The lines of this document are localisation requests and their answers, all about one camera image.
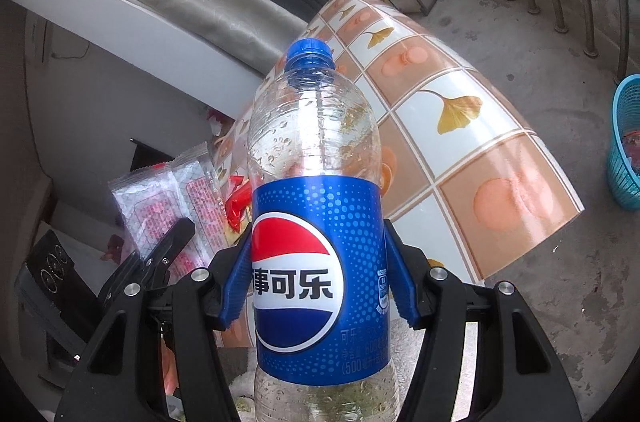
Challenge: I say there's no patterned plastic tablecloth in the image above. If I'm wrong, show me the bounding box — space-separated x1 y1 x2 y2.
209 0 586 351

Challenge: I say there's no Pepsi plastic bottle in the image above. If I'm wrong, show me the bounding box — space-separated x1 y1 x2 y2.
247 38 399 421

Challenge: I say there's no red plastic bag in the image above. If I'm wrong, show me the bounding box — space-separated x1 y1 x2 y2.
224 175 252 233

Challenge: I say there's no blue plastic trash basket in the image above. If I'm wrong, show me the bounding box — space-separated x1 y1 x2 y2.
606 75 640 211

